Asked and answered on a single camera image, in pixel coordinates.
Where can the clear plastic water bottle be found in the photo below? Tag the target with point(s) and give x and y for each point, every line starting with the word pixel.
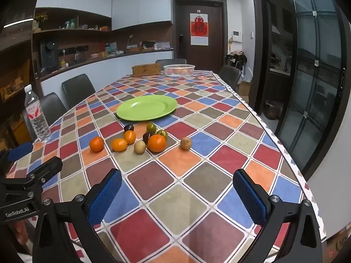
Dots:
pixel 37 115

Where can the green tomato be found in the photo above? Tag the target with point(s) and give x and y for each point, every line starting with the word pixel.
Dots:
pixel 151 127
pixel 163 133

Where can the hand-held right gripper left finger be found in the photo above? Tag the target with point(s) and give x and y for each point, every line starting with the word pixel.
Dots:
pixel 105 197

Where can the black bag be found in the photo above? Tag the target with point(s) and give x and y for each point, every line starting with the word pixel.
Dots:
pixel 148 44

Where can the red and white wall poster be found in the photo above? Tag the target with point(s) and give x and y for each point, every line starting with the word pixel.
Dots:
pixel 199 28

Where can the dark leather chair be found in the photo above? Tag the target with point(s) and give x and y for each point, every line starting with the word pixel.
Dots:
pixel 229 74
pixel 170 61
pixel 53 106
pixel 78 89

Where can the cardboard box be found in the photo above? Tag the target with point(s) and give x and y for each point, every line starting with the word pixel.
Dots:
pixel 244 88

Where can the clear plastic container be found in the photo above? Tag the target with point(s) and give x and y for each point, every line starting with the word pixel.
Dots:
pixel 179 70

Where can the brown door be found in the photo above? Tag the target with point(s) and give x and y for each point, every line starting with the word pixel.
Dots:
pixel 214 33

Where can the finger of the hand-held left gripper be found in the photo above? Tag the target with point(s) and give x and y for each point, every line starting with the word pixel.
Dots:
pixel 46 167
pixel 19 150

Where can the wooden box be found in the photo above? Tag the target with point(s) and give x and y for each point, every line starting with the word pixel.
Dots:
pixel 146 69

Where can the brown pot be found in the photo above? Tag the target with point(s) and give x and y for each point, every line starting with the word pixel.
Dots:
pixel 272 110

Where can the checkered tablecloth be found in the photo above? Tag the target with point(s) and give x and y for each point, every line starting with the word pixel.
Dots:
pixel 192 186

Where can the dark purple plum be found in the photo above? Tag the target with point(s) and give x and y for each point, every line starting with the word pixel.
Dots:
pixel 146 137
pixel 128 127

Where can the large orange mandarin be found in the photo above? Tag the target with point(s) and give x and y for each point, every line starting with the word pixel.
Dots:
pixel 157 143

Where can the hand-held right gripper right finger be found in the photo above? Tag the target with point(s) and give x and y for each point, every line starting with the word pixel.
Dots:
pixel 249 200

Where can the white desk lamp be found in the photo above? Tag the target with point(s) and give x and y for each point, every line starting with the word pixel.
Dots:
pixel 130 37

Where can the brown kiwi fruit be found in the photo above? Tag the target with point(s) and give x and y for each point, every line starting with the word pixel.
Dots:
pixel 139 146
pixel 186 143

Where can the glass sliding door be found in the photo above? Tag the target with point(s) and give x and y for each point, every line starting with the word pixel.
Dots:
pixel 309 74

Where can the green plate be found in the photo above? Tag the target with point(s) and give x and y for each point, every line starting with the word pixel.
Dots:
pixel 146 107

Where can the white wall intercom panel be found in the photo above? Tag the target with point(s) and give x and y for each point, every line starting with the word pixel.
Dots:
pixel 236 36

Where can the pile of coats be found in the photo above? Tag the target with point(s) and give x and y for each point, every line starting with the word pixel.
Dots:
pixel 235 59

